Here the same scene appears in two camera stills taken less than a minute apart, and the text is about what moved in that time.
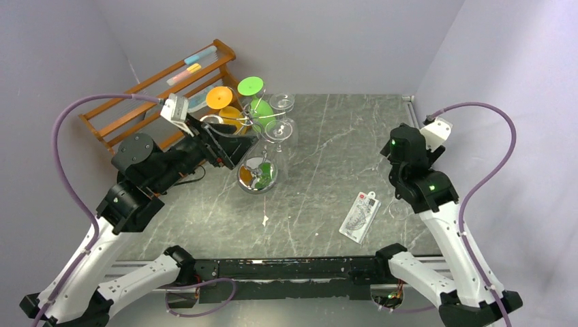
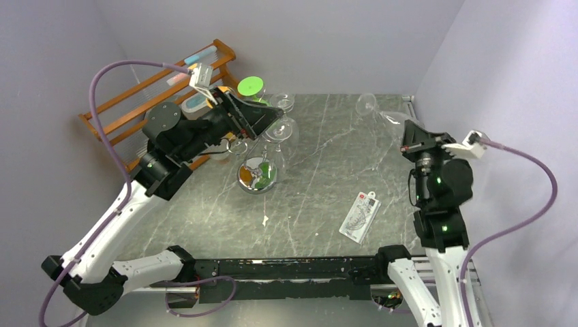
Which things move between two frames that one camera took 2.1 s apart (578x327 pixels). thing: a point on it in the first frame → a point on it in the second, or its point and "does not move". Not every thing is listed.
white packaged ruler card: [360, 216] does not move
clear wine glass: [282, 105] does not move
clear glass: [284, 134] does not move
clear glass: [398, 210] → [366, 105]
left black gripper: [227, 150] → [251, 119]
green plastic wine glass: [261, 113] does not move
